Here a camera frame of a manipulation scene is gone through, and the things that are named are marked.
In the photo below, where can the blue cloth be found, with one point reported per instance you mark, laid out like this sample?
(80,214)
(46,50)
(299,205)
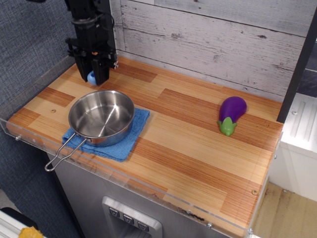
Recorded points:
(120,151)

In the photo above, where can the grey toy fridge cabinet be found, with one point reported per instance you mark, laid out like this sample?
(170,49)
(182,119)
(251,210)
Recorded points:
(164,189)

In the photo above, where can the dark right post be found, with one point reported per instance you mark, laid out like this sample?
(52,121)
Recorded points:
(299,69)

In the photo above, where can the purple toy eggplant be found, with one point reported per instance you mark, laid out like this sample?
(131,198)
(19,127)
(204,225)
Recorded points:
(230,111)

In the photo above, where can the silver dispenser panel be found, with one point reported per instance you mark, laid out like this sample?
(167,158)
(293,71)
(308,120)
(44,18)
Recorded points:
(126,222)

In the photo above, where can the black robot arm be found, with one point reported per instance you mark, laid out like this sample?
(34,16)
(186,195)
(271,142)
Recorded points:
(92,10)

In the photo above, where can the yellow tape object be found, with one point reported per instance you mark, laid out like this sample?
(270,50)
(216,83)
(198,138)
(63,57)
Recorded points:
(30,232)

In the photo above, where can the clear acrylic table guard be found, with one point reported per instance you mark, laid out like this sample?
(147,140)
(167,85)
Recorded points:
(184,102)

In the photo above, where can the blue spoon with grey bowl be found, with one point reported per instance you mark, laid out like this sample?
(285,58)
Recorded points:
(91,78)

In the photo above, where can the white toy sink unit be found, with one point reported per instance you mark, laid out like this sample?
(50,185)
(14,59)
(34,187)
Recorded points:
(294,166)

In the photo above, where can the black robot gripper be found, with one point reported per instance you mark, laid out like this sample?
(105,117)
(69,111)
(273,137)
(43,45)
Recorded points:
(92,44)

